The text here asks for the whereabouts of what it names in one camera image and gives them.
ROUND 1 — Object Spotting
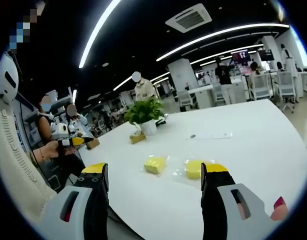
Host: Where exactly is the grey office chair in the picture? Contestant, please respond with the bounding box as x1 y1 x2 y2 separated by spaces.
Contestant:
177 89 194 113

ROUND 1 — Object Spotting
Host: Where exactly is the white worn device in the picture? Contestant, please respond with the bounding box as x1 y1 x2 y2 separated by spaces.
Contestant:
0 52 21 105

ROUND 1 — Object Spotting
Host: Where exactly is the ceiling air vent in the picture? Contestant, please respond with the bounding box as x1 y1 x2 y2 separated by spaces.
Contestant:
165 3 213 34

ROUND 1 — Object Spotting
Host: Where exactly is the long ceiling light strip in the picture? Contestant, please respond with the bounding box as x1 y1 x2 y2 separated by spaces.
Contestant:
155 22 290 62
78 0 124 69

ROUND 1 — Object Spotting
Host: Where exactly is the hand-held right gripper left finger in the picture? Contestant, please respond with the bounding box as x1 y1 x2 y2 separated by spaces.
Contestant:
38 162 110 240

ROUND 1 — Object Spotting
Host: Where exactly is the white square pillar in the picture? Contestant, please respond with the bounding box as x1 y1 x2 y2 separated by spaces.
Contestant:
167 58 200 111

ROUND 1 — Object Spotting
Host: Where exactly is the clear plastic strip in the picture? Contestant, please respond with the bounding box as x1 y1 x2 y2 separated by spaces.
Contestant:
185 131 233 140

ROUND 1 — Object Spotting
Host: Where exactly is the person's left hand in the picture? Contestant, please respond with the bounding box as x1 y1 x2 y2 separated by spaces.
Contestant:
33 140 77 161

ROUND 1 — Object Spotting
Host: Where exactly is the wall display screen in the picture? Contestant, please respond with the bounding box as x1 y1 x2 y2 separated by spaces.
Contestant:
232 49 251 66

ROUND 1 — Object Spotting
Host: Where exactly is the brown cardboard box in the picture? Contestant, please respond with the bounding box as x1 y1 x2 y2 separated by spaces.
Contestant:
86 137 101 150

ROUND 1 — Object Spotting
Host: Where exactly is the person's right hand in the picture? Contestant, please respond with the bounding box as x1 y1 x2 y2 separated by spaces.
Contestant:
270 196 289 222

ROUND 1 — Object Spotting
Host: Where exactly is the yellow rectangular silicone block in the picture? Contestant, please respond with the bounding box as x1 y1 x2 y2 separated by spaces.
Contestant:
143 155 167 174

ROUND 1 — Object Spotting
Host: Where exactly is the green potted plant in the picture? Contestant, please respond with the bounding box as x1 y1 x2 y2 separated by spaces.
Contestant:
124 98 167 136

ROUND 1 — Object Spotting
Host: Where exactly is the yellow round silicone block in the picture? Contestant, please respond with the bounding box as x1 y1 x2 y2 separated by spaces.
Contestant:
185 159 217 181

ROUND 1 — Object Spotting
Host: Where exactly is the white mesh office chair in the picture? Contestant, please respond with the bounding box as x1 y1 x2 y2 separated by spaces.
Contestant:
250 73 272 101
276 71 298 114

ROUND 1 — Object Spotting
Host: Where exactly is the wooden tissue box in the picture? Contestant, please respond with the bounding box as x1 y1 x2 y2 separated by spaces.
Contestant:
129 132 147 145

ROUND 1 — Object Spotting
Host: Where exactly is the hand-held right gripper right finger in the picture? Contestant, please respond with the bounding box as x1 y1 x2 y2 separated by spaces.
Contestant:
200 161 279 240

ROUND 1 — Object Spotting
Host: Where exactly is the clear plastic wrap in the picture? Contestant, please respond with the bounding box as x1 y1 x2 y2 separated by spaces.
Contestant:
140 154 170 179
172 157 218 185

